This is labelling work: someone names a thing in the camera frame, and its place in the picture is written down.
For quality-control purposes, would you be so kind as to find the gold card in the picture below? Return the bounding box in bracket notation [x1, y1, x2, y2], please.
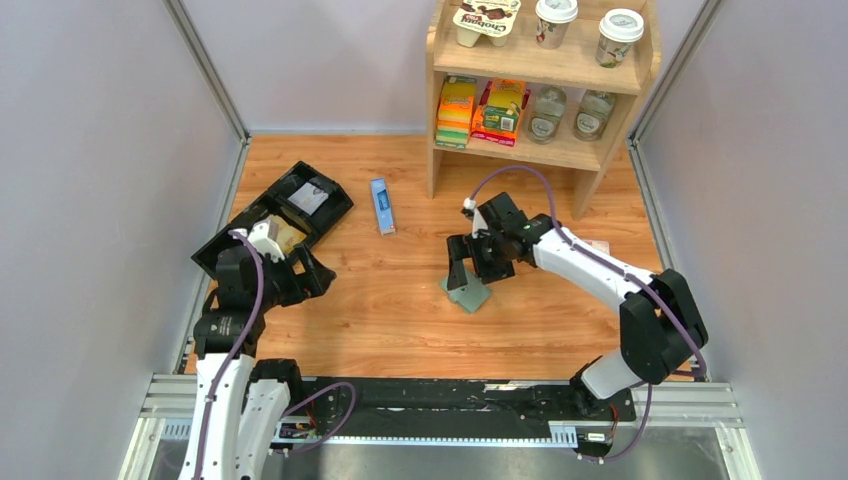
[267, 215, 306, 257]

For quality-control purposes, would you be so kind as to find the glass jar left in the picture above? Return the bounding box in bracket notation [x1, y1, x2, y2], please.
[527, 85, 567, 144]

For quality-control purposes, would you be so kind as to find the aluminium frame rail left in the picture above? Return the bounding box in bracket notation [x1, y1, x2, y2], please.
[163, 0, 252, 376]

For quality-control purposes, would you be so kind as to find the glass jar right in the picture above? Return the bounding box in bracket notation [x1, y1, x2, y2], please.
[573, 90, 617, 142]

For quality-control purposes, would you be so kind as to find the green sponge pack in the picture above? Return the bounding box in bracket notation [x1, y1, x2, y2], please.
[435, 75, 477, 149]

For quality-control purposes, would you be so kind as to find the paper coffee cup right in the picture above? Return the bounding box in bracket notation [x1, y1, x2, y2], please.
[595, 8, 645, 68]

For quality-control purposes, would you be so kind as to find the aluminium frame rail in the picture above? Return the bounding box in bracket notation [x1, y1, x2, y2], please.
[163, 0, 252, 376]
[625, 0, 723, 384]

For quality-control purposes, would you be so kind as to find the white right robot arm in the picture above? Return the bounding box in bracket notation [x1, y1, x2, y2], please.
[446, 192, 709, 419]

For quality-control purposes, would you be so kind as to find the orange pink sponge pack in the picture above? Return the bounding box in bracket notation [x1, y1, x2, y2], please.
[471, 78, 529, 147]

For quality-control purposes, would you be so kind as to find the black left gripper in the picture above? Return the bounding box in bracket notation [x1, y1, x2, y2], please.
[251, 241, 336, 311]

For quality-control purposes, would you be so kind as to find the black compartment tray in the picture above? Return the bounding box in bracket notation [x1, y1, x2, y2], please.
[191, 161, 354, 279]

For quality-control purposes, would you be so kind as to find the wooden shelf unit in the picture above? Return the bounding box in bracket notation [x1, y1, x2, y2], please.
[426, 1, 662, 219]

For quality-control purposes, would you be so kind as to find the paper coffee cup left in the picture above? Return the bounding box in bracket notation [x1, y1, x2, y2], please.
[535, 0, 579, 49]

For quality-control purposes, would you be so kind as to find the chocolate pudding cup pack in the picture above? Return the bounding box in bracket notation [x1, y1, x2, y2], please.
[452, 0, 521, 48]

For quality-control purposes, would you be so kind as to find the aluminium frame rail right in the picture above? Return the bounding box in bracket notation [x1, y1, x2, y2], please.
[625, 0, 723, 384]

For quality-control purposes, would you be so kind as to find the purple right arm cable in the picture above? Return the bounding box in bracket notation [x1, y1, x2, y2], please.
[467, 164, 709, 464]

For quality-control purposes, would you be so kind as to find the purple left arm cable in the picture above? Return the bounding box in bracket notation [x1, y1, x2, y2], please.
[190, 229, 358, 480]

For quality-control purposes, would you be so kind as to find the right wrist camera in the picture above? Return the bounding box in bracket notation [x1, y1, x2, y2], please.
[461, 197, 488, 238]

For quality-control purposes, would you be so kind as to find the paper coffee cup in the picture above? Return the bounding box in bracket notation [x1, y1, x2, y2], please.
[595, 8, 645, 68]
[535, 0, 579, 49]

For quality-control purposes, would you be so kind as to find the blue slim box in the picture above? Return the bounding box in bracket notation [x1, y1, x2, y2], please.
[370, 177, 396, 236]

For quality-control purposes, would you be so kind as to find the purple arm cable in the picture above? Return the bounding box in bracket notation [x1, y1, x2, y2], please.
[467, 164, 709, 464]
[190, 229, 358, 480]

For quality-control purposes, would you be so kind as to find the silver card in tray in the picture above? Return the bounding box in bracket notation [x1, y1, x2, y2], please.
[288, 182, 329, 215]

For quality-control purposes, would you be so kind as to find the teal card holder wallet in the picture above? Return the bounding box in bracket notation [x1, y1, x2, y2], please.
[439, 269, 492, 314]

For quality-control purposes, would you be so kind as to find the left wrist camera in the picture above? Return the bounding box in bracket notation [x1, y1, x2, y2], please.
[247, 218, 285, 262]

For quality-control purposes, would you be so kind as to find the glass jar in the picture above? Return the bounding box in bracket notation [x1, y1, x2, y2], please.
[527, 85, 567, 144]
[573, 90, 617, 142]

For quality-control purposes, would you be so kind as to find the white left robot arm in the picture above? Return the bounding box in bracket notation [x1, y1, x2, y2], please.
[179, 236, 336, 479]

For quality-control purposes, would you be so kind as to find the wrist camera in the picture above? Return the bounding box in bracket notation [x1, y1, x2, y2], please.
[247, 218, 285, 262]
[461, 197, 488, 238]

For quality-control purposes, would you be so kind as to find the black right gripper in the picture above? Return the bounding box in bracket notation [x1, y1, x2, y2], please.
[448, 230, 515, 290]

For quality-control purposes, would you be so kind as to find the white Kamenoko sponge pack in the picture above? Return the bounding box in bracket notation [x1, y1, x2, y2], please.
[585, 240, 610, 255]

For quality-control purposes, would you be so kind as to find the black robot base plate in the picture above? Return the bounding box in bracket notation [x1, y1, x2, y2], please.
[272, 377, 637, 444]

